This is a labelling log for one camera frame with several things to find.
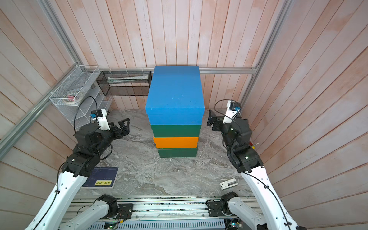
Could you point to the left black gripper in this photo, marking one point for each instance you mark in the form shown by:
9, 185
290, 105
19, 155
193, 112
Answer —
125, 131

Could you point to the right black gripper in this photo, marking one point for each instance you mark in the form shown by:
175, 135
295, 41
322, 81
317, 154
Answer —
220, 123

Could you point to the orange shoebox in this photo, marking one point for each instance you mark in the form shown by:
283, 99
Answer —
176, 142

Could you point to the blue shoebox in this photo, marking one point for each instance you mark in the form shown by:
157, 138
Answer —
175, 96

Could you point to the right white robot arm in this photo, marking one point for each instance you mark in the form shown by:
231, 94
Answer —
258, 187

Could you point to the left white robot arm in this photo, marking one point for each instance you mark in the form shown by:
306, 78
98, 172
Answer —
71, 175

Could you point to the paper in mesh basket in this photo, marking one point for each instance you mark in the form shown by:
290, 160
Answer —
134, 79

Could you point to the dark blue notebook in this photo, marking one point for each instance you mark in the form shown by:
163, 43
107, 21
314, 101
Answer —
101, 177

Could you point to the tape roll in shelf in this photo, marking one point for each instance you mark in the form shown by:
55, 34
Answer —
73, 98

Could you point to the white stapler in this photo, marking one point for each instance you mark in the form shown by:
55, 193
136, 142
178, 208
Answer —
228, 184

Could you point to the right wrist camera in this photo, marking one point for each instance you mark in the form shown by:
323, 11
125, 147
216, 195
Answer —
233, 111

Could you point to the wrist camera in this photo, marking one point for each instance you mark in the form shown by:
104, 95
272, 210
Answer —
233, 111
100, 118

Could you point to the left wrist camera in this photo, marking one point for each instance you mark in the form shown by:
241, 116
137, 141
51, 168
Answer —
100, 118

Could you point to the black mesh wall basket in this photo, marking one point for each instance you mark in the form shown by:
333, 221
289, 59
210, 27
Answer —
123, 89

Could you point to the white wire wall shelf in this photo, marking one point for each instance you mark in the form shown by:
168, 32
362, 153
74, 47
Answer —
82, 79

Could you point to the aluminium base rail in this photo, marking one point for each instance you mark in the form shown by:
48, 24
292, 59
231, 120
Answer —
169, 211

